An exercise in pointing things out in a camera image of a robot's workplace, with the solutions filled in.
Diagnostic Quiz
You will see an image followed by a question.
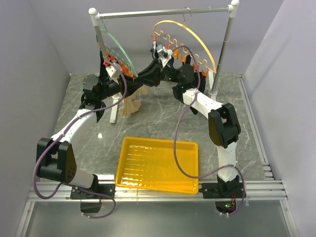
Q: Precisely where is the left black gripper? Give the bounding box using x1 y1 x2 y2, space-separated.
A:
98 73 142 101

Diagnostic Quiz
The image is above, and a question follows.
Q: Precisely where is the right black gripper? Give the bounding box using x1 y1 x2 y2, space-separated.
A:
133 59 180 88

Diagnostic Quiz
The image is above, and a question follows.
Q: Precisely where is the beige boxer underwear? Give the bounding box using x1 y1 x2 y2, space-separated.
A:
122 86 148 118

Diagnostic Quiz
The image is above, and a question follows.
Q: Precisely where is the green arched clip hanger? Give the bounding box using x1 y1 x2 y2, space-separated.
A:
93 23 138 81

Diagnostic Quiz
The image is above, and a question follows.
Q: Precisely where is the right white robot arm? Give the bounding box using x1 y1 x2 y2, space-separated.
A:
134 56 243 198

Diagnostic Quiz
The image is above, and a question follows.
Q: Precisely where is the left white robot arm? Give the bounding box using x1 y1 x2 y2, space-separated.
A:
32 74 144 199

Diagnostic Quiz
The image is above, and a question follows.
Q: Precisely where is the black underwear on green hanger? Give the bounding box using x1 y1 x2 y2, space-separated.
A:
98 50 108 80

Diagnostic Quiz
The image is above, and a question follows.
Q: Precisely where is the navy blue brief underwear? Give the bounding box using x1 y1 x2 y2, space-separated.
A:
151 41 174 68

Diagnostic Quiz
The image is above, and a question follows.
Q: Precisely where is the yellow arched clip hanger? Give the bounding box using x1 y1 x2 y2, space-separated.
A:
151 20 217 76

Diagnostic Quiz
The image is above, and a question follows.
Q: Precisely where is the black underwear on yellow hanger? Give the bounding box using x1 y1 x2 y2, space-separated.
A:
185 55 210 94

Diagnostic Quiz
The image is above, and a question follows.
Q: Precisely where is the yellow plastic tray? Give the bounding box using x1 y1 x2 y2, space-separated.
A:
115 137 198 195

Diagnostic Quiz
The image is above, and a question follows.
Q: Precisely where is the white metal drying rack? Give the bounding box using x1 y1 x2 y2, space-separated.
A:
89 8 238 124

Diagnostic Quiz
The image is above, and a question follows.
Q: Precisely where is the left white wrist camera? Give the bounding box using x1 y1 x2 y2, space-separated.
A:
103 62 122 84

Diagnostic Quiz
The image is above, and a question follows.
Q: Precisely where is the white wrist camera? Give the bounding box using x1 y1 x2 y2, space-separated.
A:
156 44 173 68
103 62 122 84

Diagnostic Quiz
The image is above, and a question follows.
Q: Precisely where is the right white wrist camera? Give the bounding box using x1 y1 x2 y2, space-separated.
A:
156 44 173 68

